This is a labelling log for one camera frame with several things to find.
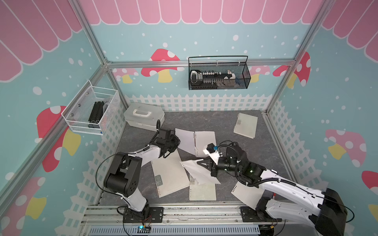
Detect white spiral notebook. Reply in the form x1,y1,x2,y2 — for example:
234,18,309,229
175,128,217,158

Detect small green spiral notebook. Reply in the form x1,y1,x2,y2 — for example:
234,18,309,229
189,176,217,201

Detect cream spiral notebook with label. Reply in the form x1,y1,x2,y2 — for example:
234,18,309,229
234,113,258,139

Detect large cream spiral notebook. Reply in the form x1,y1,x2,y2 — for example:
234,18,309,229
151,150,190,198

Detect torn white page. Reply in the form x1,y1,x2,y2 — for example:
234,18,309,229
180,159,220,185

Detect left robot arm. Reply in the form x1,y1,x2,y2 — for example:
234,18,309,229
95,128,180,213

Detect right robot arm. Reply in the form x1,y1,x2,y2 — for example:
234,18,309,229
196,142,351,236

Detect white plastic storage box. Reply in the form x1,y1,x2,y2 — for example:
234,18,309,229
124,102,165,131

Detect items in black basket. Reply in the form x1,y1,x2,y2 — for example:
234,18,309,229
189,70,236,89

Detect black block in white basket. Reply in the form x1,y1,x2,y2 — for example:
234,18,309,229
88,101,105,128

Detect small green circuit board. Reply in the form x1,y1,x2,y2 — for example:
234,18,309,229
137,225,152,234

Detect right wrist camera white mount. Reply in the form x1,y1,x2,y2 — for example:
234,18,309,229
203,143,221,165

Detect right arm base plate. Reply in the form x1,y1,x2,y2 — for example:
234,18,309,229
240,206,283,224

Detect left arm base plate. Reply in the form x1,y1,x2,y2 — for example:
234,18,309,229
122,206,164,224

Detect black wire wall basket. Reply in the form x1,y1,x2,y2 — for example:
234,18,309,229
188,56,251,90

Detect white wire wall basket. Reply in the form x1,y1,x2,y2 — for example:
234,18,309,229
62,81,121,135

